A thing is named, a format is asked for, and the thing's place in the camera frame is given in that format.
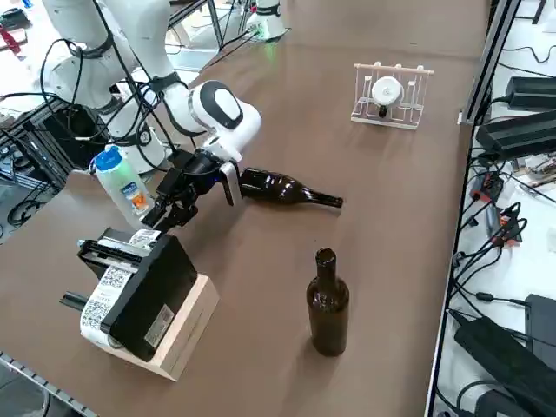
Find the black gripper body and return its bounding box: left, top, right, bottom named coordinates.
left=155, top=149, right=221, bottom=209

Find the white QR code label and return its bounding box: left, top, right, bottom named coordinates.
left=129, top=229, right=162, bottom=252

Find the clear plastic bottle blue cap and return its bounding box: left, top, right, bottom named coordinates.
left=89, top=145, right=157, bottom=229

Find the black label dispenser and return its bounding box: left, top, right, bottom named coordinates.
left=60, top=226, right=199, bottom=361

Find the white label roll strip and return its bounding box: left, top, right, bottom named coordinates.
left=79, top=263, right=134, bottom=348

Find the wooden dispenser base block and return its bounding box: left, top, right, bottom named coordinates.
left=115, top=273, right=221, bottom=383

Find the dark glass bottle standing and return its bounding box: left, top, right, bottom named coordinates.
left=306, top=247, right=351, bottom=358

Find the black flat box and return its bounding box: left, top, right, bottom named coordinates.
left=525, top=294, right=556, bottom=361

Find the black equipment case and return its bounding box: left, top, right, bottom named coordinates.
left=41, top=102, right=109, bottom=170

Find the white cup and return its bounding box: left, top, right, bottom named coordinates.
left=371, top=76, right=405, bottom=117

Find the orange black connector device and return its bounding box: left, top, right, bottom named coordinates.
left=486, top=203, right=522, bottom=245
left=472, top=172, right=505, bottom=202

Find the black power adapter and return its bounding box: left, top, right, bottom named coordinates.
left=506, top=76, right=556, bottom=109
left=453, top=316, right=556, bottom=417
left=475, top=110, right=556, bottom=160

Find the aluminium table edge rail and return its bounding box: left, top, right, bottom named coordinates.
left=0, top=350, right=101, bottom=417

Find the white wire cup rack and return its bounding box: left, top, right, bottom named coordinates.
left=350, top=62, right=435, bottom=131

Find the aluminium frame post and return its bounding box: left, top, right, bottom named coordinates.
left=460, top=0, right=522, bottom=127

